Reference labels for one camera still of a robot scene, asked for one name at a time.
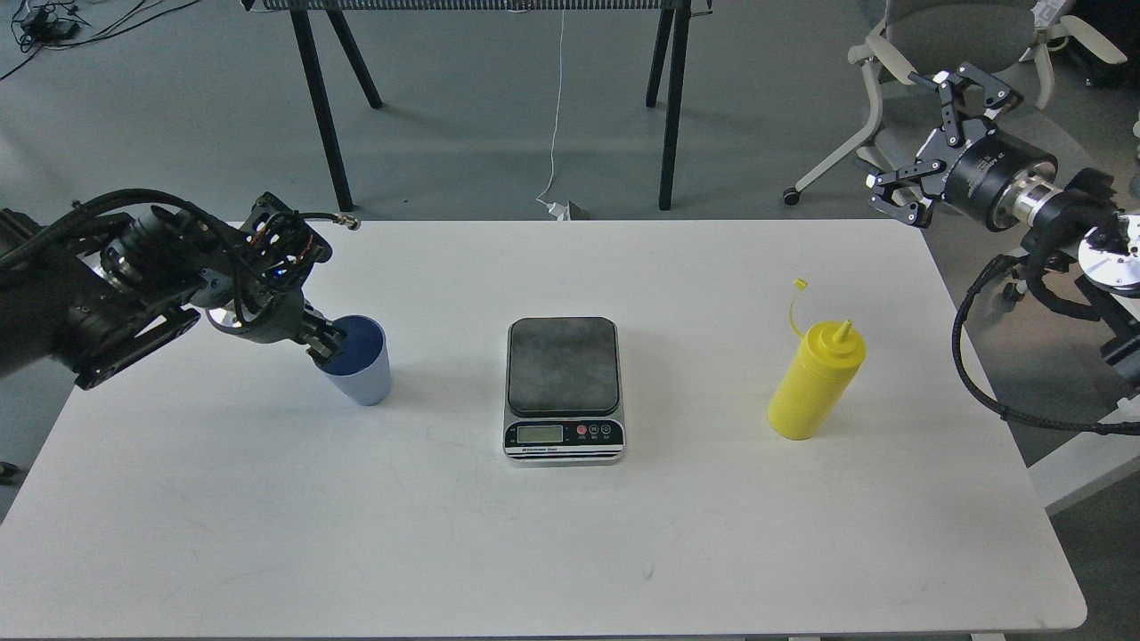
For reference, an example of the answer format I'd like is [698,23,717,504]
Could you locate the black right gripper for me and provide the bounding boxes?
[855,62,1060,232]

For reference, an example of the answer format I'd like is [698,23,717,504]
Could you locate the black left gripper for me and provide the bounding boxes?
[205,193,347,365]

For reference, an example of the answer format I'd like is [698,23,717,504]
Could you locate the blue plastic cup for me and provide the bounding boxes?
[317,315,394,406]

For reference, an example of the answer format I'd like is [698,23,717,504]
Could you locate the yellow squeeze bottle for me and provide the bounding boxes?
[766,279,868,441]

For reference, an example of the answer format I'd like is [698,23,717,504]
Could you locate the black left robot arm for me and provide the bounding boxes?
[1,188,359,390]

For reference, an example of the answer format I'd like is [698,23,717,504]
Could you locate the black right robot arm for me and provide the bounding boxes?
[866,62,1139,435]

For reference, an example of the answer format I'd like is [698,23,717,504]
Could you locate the digital kitchen scale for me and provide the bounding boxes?
[500,317,628,466]

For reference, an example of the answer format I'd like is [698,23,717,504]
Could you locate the grey office chair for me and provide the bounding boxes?
[783,1,1127,206]

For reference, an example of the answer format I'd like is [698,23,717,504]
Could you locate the black legged background table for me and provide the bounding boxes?
[239,1,713,214]

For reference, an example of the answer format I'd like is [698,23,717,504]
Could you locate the white power cable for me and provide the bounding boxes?
[535,9,591,221]

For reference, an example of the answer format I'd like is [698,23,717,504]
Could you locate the black floor cables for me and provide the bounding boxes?
[0,0,201,83]

